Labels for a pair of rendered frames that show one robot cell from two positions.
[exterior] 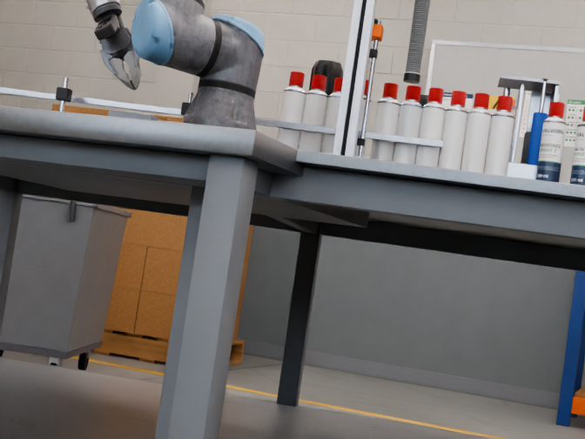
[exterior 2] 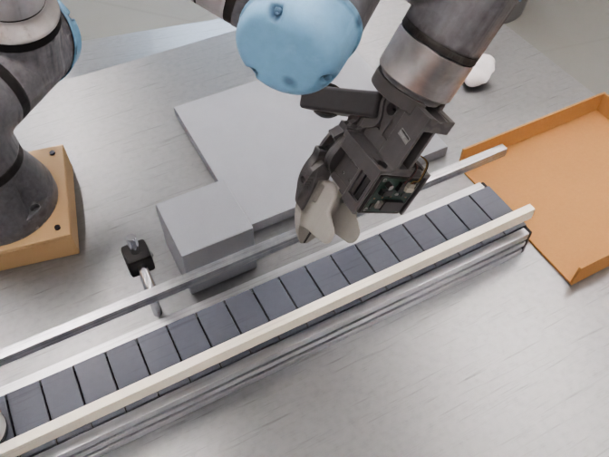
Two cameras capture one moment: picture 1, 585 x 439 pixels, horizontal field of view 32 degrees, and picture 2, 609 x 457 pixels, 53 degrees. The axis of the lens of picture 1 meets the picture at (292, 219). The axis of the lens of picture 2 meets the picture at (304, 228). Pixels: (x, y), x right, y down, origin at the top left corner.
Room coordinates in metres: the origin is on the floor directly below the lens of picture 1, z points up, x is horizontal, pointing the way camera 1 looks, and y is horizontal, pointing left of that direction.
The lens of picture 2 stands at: (2.77, 0.17, 1.54)
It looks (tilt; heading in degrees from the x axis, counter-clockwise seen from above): 51 degrees down; 143
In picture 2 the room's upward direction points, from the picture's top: straight up
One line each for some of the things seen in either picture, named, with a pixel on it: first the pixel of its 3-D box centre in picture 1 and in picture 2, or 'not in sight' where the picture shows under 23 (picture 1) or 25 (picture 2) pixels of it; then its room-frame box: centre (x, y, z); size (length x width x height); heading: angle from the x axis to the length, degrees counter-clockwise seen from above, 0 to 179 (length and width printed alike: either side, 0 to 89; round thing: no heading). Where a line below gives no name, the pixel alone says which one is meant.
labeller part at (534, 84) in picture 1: (527, 84); not in sight; (2.38, -0.50, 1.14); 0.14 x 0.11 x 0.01; 81
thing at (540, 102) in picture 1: (521, 138); not in sight; (2.38, -0.50, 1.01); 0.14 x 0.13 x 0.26; 81
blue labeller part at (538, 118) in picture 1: (535, 148); not in sight; (2.33, -0.53, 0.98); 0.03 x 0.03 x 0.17
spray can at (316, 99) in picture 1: (313, 118); not in sight; (2.36, -0.02, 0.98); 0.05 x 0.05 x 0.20
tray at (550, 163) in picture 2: not in sight; (589, 178); (2.50, 0.92, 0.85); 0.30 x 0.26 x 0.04; 81
